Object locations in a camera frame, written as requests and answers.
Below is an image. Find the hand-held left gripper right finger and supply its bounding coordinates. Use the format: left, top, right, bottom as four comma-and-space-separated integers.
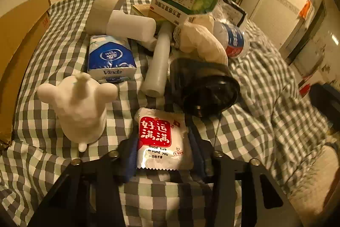
187, 128, 305, 227

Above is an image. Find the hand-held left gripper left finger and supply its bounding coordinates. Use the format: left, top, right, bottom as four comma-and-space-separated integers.
27, 138, 140, 227

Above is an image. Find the white sachet red label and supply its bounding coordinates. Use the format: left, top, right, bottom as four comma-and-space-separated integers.
134, 107, 194, 171

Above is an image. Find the black glossy dome-shaped object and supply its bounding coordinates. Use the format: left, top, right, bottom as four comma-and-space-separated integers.
169, 58, 241, 118

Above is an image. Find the white bear-shaped bottle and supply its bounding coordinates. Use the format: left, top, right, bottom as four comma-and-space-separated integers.
37, 73, 119, 152

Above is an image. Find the tall white plastic bottle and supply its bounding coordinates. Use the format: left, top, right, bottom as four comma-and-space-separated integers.
140, 22, 174, 98

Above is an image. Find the blue tissue pack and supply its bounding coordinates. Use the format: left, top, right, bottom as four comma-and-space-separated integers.
86, 34, 137, 84

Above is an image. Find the white plastic bag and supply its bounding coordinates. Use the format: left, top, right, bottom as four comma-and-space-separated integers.
173, 16, 229, 65

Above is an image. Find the water bottle blue red label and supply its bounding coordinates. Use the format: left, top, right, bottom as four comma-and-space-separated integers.
212, 20, 251, 59

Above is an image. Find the white cylindrical container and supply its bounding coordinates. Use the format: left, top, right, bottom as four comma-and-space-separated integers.
106, 9, 157, 44

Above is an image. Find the clear plastic pouch black trim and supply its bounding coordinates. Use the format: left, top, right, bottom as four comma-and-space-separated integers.
215, 0, 247, 28

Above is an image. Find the small brown paper box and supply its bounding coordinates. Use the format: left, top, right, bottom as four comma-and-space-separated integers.
131, 4, 160, 22

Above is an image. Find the white toilet paper roll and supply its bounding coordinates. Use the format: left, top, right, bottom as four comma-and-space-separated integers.
85, 0, 128, 34

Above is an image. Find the brown cardboard box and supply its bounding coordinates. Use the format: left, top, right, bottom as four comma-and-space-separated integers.
0, 0, 52, 148

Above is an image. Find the dark bulky object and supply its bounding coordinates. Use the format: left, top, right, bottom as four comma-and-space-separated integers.
309, 83, 340, 121

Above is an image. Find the orange tag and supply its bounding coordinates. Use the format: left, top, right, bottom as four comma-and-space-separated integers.
300, 1, 312, 19

